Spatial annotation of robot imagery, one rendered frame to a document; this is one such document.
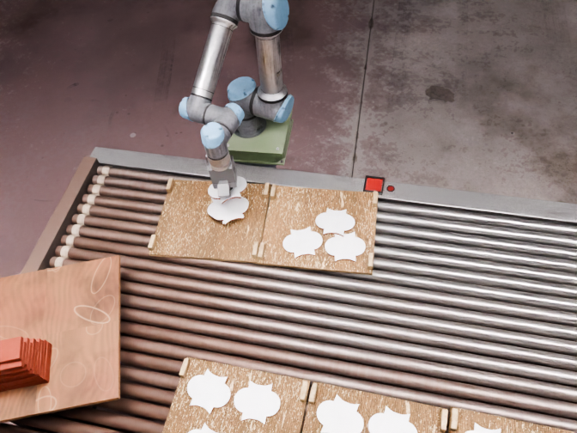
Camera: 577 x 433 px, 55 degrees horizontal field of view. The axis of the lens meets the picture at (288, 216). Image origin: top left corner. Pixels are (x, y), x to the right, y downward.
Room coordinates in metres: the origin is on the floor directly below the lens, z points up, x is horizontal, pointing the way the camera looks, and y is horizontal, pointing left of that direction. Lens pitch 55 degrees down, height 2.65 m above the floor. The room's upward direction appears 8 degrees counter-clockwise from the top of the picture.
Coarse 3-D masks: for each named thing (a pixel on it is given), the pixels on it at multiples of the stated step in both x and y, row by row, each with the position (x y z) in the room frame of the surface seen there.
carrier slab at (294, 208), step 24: (288, 192) 1.29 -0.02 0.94; (312, 192) 1.27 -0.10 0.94; (336, 192) 1.26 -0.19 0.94; (360, 192) 1.24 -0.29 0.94; (288, 216) 1.18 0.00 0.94; (312, 216) 1.16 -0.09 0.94; (360, 216) 1.13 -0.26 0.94; (264, 240) 1.09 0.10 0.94; (264, 264) 0.99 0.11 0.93; (288, 264) 0.98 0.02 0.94; (312, 264) 0.96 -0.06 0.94; (336, 264) 0.95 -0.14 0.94; (360, 264) 0.93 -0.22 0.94
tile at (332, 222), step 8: (320, 216) 1.15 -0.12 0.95; (328, 216) 1.14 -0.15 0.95; (336, 216) 1.14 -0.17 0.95; (344, 216) 1.13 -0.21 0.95; (320, 224) 1.11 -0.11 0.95; (328, 224) 1.11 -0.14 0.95; (336, 224) 1.10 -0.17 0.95; (344, 224) 1.10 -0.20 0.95; (352, 224) 1.09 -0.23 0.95; (328, 232) 1.07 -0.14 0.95; (336, 232) 1.07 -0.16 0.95
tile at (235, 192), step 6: (240, 180) 1.29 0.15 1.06; (210, 186) 1.28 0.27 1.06; (240, 186) 1.26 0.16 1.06; (210, 192) 1.25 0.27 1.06; (216, 192) 1.25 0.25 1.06; (234, 192) 1.23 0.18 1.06; (240, 192) 1.24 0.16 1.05; (216, 198) 1.22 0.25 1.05; (222, 198) 1.22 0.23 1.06; (228, 198) 1.21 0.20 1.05
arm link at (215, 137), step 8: (208, 128) 1.27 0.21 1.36; (216, 128) 1.27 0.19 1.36; (224, 128) 1.29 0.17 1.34; (208, 136) 1.24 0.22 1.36; (216, 136) 1.24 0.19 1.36; (224, 136) 1.26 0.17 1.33; (208, 144) 1.23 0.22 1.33; (216, 144) 1.23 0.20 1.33; (224, 144) 1.25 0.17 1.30; (208, 152) 1.24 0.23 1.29; (216, 152) 1.23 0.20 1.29; (224, 152) 1.24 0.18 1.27; (216, 160) 1.23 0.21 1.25
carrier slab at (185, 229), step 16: (176, 192) 1.37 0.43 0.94; (192, 192) 1.36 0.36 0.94; (208, 192) 1.35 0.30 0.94; (256, 192) 1.31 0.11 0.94; (176, 208) 1.30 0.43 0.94; (192, 208) 1.28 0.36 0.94; (256, 208) 1.24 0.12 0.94; (160, 224) 1.23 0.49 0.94; (176, 224) 1.22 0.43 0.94; (192, 224) 1.21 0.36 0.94; (208, 224) 1.20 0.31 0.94; (224, 224) 1.19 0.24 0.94; (240, 224) 1.18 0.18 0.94; (256, 224) 1.16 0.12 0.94; (160, 240) 1.16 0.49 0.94; (176, 240) 1.15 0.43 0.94; (192, 240) 1.14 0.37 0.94; (208, 240) 1.13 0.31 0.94; (224, 240) 1.12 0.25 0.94; (240, 240) 1.11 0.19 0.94; (256, 240) 1.10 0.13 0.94; (160, 256) 1.10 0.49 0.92; (176, 256) 1.08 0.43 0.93; (192, 256) 1.07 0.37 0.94; (208, 256) 1.06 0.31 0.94; (224, 256) 1.05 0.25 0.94; (240, 256) 1.04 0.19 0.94
